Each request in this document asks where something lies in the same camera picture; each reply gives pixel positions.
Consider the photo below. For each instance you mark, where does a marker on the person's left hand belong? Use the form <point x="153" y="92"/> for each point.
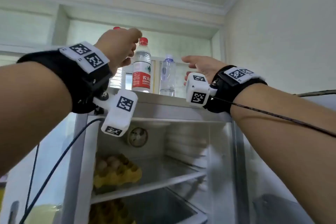
<point x="118" y="45"/>

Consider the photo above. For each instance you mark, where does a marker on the person's right hand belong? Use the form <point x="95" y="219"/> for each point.
<point x="207" y="67"/>

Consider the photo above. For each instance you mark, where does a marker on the unlabelled clear water bottle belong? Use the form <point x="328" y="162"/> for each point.
<point x="116" y="79"/>

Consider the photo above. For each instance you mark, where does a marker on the red-labelled water bottle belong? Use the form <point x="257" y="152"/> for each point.
<point x="141" y="79"/>

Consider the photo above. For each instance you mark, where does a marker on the blue-capped clear bottle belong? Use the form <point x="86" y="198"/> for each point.
<point x="167" y="79"/>

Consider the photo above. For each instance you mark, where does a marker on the white door shelf bin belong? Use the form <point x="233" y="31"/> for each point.
<point x="278" y="210"/>

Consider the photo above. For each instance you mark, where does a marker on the person's right forearm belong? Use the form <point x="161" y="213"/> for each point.
<point x="288" y="147"/>

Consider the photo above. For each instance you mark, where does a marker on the person's left forearm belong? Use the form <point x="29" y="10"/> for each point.
<point x="31" y="105"/>

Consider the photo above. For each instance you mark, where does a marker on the white refrigerator body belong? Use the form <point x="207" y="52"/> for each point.
<point x="162" y="108"/>

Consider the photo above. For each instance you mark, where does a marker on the black right wrist band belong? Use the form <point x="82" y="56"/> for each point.
<point x="225" y="92"/>

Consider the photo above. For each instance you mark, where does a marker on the black wrist band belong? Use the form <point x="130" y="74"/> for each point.
<point x="225" y="92"/>
<point x="73" y="79"/>

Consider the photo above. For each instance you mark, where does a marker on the black left wrist band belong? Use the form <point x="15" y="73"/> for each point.
<point x="73" y="79"/>

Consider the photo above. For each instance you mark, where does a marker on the yellow egg tray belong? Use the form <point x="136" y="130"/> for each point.
<point x="118" y="174"/>
<point x="110" y="213"/>

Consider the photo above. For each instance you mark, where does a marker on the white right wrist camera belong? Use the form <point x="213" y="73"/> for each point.
<point x="197" y="92"/>

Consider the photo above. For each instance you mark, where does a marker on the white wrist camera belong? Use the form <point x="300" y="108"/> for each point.
<point x="120" y="116"/>
<point x="197" y="92"/>

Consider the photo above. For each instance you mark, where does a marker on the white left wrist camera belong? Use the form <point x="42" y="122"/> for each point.
<point x="120" y="116"/>

